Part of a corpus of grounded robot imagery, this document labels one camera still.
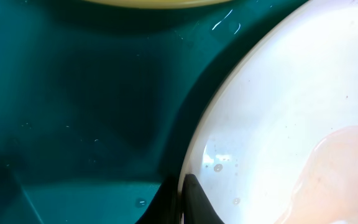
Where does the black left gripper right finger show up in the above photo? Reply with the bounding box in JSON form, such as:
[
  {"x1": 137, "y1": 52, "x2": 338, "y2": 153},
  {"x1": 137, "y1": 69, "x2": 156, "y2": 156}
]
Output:
[{"x1": 181, "y1": 174, "x2": 224, "y2": 224}]

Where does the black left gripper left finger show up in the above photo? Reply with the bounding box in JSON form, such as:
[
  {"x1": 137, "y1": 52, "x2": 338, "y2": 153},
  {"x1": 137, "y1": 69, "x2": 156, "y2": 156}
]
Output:
[{"x1": 136, "y1": 177, "x2": 178, "y2": 224}]

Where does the teal plastic tray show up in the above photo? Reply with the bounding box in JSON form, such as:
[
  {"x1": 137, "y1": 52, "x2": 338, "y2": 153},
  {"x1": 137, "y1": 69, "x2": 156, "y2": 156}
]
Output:
[{"x1": 0, "y1": 1, "x2": 301, "y2": 223}]

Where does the white plate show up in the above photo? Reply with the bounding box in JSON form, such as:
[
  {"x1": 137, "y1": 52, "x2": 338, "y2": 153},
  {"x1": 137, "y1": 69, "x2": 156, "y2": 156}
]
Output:
[{"x1": 178, "y1": 1, "x2": 358, "y2": 223}]

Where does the yellow-green plastic plate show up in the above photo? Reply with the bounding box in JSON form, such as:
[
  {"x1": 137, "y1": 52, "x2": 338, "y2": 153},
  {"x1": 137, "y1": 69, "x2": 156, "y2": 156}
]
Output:
[{"x1": 85, "y1": 0, "x2": 230, "y2": 9}]

